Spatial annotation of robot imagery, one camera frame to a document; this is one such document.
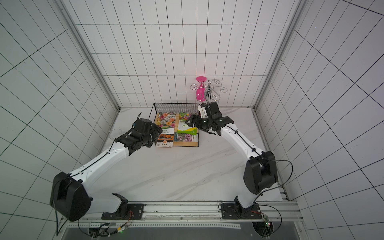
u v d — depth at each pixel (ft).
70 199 1.29
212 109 2.09
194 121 2.40
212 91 2.97
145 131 2.12
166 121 2.95
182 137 3.28
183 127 2.83
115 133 3.30
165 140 3.22
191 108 4.03
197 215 2.38
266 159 1.45
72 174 1.40
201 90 3.41
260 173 1.45
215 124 1.99
